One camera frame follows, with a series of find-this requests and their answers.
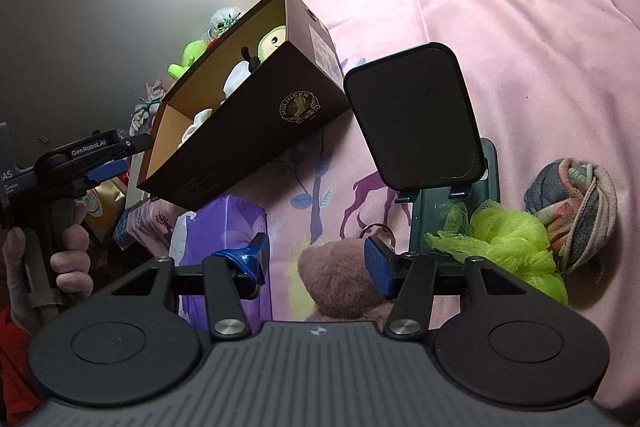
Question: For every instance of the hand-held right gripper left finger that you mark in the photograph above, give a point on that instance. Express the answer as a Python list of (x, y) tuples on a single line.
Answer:
[(242, 259)]

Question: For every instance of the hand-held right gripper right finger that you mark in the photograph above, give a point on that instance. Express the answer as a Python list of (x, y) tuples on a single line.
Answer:
[(378, 267)]

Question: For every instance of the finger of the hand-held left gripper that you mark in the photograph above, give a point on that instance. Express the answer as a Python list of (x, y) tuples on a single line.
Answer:
[(137, 143), (105, 172)]

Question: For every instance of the brown teddy bear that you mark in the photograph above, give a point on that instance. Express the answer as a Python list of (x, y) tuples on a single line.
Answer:
[(340, 277)]

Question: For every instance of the white soft cloth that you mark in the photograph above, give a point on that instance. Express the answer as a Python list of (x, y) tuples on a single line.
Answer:
[(197, 121)]

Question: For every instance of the brown cardboard box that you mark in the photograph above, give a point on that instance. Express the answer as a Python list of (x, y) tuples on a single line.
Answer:
[(240, 142)]

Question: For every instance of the green mesh bath sponge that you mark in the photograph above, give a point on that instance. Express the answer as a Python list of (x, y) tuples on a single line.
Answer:
[(510, 242)]

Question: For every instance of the green frog plush toy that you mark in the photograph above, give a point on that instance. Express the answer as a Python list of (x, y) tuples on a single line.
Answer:
[(272, 42)]

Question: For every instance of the person's left hand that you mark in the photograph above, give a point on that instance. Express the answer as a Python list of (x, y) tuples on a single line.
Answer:
[(72, 257)]

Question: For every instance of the gold paper bag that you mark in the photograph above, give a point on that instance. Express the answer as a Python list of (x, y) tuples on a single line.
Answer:
[(102, 204)]

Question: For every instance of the white power bank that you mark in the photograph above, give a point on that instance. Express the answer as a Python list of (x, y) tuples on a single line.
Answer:
[(134, 187)]

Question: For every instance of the white gloves bundle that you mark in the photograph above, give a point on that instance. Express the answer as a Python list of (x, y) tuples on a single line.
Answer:
[(145, 107)]

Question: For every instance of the purple tissue pack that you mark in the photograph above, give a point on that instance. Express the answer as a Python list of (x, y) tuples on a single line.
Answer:
[(225, 227)]

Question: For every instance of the blue patterned cloth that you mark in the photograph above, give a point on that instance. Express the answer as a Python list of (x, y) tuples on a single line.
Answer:
[(124, 228)]

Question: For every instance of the dark green stand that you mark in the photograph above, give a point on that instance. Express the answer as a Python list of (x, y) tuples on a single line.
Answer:
[(435, 214)]

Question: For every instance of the lime green plush toy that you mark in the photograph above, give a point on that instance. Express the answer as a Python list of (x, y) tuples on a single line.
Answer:
[(187, 57)]

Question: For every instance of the red plush toy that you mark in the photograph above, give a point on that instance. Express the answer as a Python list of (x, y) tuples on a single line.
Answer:
[(212, 43)]

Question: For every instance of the panda plush with white hair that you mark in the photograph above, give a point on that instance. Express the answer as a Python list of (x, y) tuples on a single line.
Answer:
[(225, 21)]

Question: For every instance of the black flat device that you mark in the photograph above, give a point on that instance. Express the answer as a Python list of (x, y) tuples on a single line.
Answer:
[(415, 117)]

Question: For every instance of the pink printed bedsheet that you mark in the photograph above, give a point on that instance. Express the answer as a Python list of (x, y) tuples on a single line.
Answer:
[(525, 57)]

